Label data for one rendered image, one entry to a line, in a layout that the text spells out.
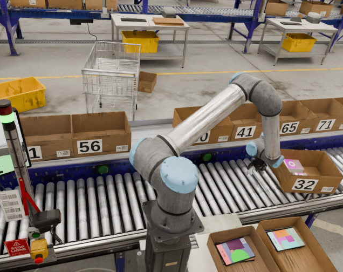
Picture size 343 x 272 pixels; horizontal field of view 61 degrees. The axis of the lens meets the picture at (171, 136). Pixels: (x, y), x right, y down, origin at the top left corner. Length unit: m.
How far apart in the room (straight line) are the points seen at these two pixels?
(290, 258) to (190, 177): 1.00
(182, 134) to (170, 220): 0.36
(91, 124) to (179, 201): 1.30
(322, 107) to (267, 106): 1.76
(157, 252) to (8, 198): 0.69
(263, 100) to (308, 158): 1.21
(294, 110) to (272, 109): 1.50
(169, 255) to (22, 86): 3.71
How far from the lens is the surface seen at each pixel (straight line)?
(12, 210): 1.54
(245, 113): 2.67
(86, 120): 2.27
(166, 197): 1.15
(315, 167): 2.66
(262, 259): 1.87
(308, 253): 2.01
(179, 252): 1.42
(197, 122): 1.31
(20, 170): 1.39
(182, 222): 1.24
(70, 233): 1.86
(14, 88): 4.66
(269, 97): 1.44
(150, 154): 1.22
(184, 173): 1.12
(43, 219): 1.51
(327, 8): 8.24
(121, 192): 2.02
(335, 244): 3.25
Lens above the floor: 2.24
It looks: 36 degrees down
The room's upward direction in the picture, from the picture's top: 7 degrees clockwise
